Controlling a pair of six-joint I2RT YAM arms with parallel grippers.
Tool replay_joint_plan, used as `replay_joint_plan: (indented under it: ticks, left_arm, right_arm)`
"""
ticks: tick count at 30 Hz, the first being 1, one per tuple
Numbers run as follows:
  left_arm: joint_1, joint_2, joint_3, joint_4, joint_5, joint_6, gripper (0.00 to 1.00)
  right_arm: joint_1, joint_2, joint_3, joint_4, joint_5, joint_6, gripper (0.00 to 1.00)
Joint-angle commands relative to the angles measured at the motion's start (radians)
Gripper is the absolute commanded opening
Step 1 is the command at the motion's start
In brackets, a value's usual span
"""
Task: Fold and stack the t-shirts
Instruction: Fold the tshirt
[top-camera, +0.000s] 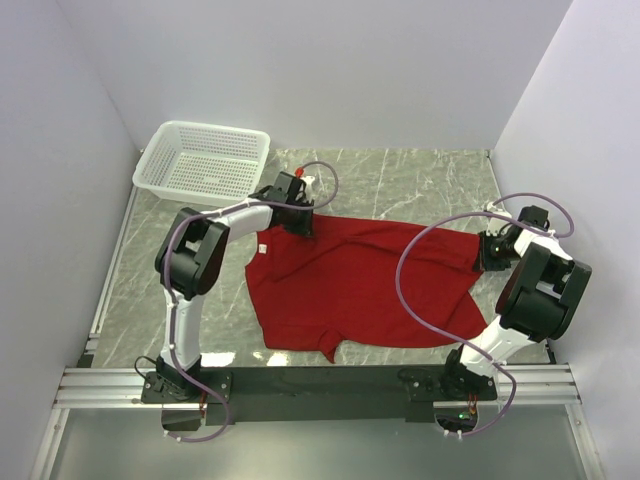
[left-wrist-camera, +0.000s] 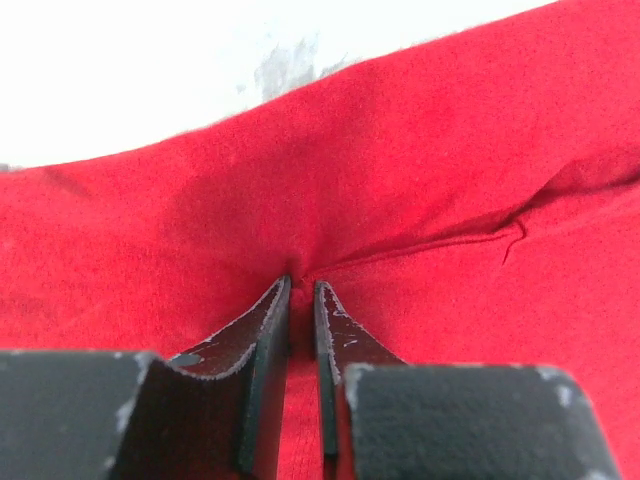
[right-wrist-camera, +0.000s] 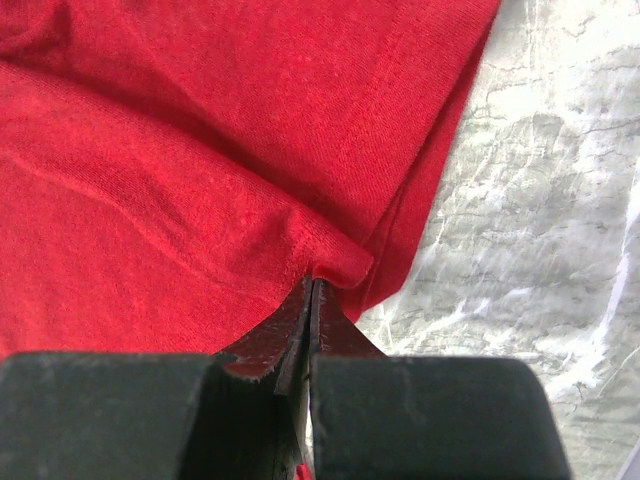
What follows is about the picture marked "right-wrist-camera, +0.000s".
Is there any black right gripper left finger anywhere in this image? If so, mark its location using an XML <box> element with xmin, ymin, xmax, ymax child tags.
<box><xmin>1</xmin><ymin>280</ymin><xmax>312</xmax><ymax>479</ymax></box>

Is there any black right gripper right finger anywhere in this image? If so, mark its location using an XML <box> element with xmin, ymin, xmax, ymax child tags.
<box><xmin>309</xmin><ymin>281</ymin><xmax>571</xmax><ymax>479</ymax></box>

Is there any red t shirt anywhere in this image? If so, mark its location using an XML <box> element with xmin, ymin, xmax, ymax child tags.
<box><xmin>0</xmin><ymin>0</ymin><xmax>504</xmax><ymax>480</ymax></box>

